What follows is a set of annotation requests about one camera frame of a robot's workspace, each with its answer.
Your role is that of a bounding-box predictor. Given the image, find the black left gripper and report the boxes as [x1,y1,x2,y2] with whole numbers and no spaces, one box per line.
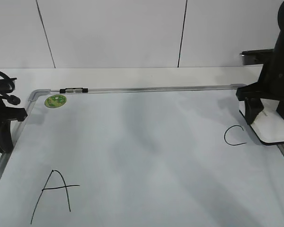
[0,71,27,153]

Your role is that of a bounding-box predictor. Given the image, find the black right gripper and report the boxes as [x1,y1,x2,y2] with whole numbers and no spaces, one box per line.
[236,56,284,125]

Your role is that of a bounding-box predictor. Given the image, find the white board eraser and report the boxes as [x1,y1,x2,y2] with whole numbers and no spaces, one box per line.
[247,106,284,146]

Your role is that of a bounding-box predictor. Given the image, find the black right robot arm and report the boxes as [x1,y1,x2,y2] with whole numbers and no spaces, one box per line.
[236,1,284,125]

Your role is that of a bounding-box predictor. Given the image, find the round green magnet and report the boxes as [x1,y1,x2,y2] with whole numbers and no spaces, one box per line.
[44,95,67,108]

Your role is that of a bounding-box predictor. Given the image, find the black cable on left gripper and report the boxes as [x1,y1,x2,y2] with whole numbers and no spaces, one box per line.
[0,70,21,105]

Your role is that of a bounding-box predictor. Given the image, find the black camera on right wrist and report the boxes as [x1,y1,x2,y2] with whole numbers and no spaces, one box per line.
[240,49,273,66]

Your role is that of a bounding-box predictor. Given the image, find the white board with grey frame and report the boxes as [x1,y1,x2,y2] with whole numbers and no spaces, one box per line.
[0,87,284,227]

